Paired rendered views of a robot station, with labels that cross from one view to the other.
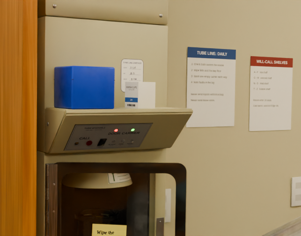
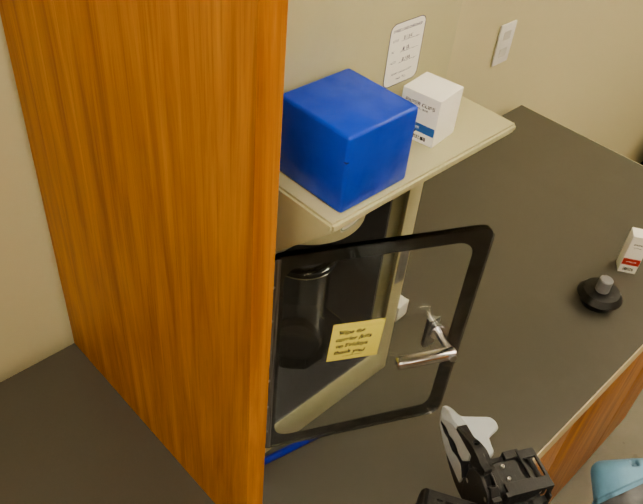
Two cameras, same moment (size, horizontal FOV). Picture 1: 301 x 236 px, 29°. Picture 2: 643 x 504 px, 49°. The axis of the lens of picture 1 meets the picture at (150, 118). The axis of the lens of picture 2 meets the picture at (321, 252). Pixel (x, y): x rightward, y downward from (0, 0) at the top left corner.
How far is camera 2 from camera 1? 85 cm
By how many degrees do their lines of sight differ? 41
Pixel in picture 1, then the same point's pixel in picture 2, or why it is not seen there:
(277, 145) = not seen: outside the picture
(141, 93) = (440, 120)
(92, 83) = (378, 154)
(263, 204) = (459, 74)
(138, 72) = (415, 42)
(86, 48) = (335, 29)
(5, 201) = (191, 327)
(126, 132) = not seen: hidden behind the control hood
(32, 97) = (269, 218)
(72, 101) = (342, 201)
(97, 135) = not seen: hidden behind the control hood
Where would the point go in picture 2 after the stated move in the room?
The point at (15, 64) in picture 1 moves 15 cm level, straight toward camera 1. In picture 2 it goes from (219, 141) to (287, 247)
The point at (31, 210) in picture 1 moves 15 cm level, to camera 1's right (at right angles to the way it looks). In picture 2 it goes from (261, 375) to (387, 359)
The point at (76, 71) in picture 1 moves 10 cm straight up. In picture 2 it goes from (356, 145) to (369, 44)
